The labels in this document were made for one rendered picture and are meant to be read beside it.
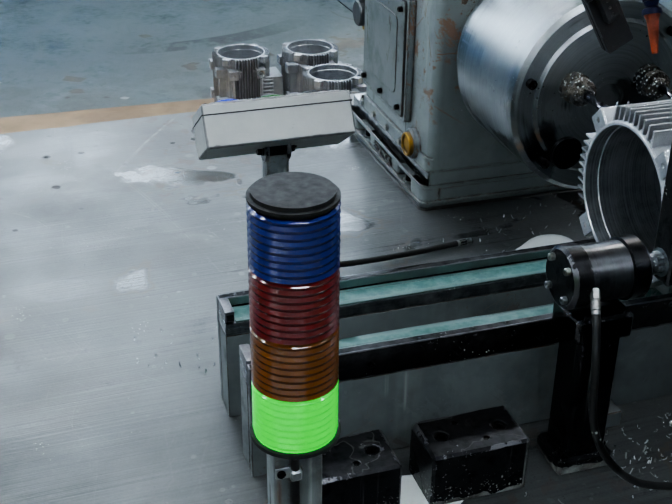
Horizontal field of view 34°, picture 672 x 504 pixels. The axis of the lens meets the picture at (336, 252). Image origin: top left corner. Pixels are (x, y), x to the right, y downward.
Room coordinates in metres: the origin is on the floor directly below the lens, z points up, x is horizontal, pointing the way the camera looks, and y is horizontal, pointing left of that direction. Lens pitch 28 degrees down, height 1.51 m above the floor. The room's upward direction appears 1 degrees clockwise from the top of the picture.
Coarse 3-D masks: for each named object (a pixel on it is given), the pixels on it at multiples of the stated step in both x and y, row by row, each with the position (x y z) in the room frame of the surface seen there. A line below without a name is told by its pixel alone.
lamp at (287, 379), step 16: (256, 336) 0.61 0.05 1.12; (336, 336) 0.62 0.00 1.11; (256, 352) 0.62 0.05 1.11; (272, 352) 0.60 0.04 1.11; (288, 352) 0.60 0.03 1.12; (304, 352) 0.60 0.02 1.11; (320, 352) 0.61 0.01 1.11; (336, 352) 0.62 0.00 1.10; (256, 368) 0.61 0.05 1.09; (272, 368) 0.61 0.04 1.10; (288, 368) 0.60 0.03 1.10; (304, 368) 0.60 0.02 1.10; (320, 368) 0.61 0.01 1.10; (336, 368) 0.62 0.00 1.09; (256, 384) 0.62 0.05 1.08; (272, 384) 0.60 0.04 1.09; (288, 384) 0.60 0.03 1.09; (304, 384) 0.60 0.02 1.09; (320, 384) 0.61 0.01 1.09; (288, 400) 0.60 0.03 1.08; (304, 400) 0.60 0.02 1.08
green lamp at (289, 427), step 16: (336, 384) 0.62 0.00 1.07; (256, 400) 0.62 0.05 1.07; (272, 400) 0.61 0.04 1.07; (320, 400) 0.61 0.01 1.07; (336, 400) 0.63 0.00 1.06; (256, 416) 0.62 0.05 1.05; (272, 416) 0.61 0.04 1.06; (288, 416) 0.60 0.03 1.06; (304, 416) 0.60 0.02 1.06; (320, 416) 0.61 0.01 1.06; (336, 416) 0.62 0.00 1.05; (256, 432) 0.62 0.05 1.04; (272, 432) 0.60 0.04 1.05; (288, 432) 0.60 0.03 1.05; (304, 432) 0.60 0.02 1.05; (320, 432) 0.61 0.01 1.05; (272, 448) 0.61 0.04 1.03; (288, 448) 0.60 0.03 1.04; (304, 448) 0.60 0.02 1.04
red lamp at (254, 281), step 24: (264, 288) 0.61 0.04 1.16; (288, 288) 0.60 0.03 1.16; (312, 288) 0.60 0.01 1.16; (336, 288) 0.62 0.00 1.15; (264, 312) 0.61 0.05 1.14; (288, 312) 0.60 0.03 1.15; (312, 312) 0.60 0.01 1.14; (336, 312) 0.62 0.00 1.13; (264, 336) 0.61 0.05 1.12; (288, 336) 0.60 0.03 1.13; (312, 336) 0.60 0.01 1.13
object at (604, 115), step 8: (600, 112) 1.11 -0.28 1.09; (608, 112) 1.11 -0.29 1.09; (600, 120) 1.11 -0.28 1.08; (608, 120) 1.10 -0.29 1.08; (600, 128) 1.11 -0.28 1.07; (664, 152) 0.99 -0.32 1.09; (656, 160) 1.00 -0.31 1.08; (664, 160) 0.99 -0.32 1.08; (664, 168) 0.99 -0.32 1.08; (664, 176) 0.99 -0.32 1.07; (584, 216) 1.11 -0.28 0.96; (584, 224) 1.12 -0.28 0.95; (584, 232) 1.11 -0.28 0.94; (656, 280) 0.98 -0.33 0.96
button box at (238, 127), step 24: (288, 96) 1.16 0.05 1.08; (312, 96) 1.17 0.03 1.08; (336, 96) 1.17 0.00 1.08; (192, 120) 1.18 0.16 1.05; (216, 120) 1.12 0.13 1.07; (240, 120) 1.13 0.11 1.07; (264, 120) 1.14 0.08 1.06; (288, 120) 1.14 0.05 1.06; (312, 120) 1.15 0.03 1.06; (336, 120) 1.16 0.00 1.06; (216, 144) 1.11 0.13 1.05; (240, 144) 1.12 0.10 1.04; (264, 144) 1.13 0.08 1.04; (312, 144) 1.18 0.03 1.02
